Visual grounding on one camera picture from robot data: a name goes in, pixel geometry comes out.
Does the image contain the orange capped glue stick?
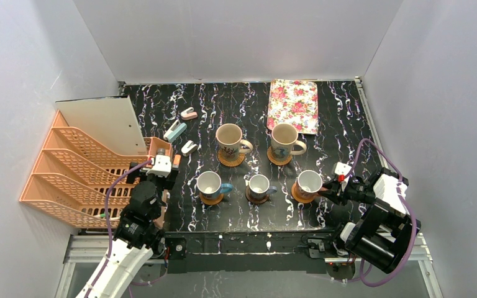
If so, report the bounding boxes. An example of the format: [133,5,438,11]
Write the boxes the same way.
[172,155,181,169]

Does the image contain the light wooden coaster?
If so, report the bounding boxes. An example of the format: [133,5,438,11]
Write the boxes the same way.
[199,192,224,205]
[291,182,317,204]

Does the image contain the woven rattan coaster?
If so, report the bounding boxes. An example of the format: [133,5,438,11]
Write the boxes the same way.
[217,149,245,168]
[267,147,293,166]

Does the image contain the floral tray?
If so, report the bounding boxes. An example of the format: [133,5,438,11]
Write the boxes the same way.
[266,79,319,135]

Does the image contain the small grey heart mug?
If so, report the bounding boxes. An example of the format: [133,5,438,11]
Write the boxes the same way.
[247,174,278,195]

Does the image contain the pink floral mug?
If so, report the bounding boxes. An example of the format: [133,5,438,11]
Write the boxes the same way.
[297,170,323,201]

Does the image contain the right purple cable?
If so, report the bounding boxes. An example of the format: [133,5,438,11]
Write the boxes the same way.
[347,138,418,288]

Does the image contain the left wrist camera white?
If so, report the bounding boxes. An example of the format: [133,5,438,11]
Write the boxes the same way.
[146,155,172,178]

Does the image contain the dark walnut wooden coaster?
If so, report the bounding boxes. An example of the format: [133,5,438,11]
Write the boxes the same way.
[245,188,270,204]

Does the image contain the orange mesh file rack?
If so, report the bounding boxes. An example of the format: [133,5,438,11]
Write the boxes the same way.
[19,112,147,228]

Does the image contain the tall beige mug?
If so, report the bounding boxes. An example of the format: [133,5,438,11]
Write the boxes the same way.
[270,123,307,160]

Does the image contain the white folder board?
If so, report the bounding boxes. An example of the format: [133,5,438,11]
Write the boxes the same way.
[55,96,147,155]

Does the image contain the blue mug white inside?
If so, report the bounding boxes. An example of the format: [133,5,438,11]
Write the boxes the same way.
[196,171,234,198]

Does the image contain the purple cable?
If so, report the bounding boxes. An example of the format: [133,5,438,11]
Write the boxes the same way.
[84,159,153,298]
[347,138,418,288]

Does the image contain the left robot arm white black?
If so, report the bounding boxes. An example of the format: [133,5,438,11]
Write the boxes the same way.
[78,154,181,297]

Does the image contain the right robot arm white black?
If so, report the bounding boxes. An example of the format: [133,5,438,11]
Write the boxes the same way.
[319,168,413,273]

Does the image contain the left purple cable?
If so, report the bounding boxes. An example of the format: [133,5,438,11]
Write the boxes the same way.
[84,159,153,298]

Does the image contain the pink mini stapler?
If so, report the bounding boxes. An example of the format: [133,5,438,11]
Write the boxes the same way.
[180,107,198,120]

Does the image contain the blue white stapler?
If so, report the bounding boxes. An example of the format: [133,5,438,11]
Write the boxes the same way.
[163,120,187,143]

